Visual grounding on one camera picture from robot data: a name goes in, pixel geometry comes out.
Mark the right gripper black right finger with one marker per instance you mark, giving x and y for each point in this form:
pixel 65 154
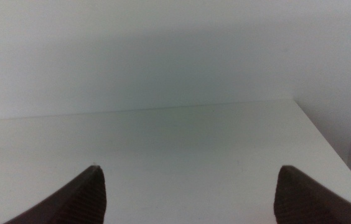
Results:
pixel 300 202

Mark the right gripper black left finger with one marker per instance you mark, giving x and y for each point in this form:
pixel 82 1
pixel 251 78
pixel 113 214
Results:
pixel 82 202

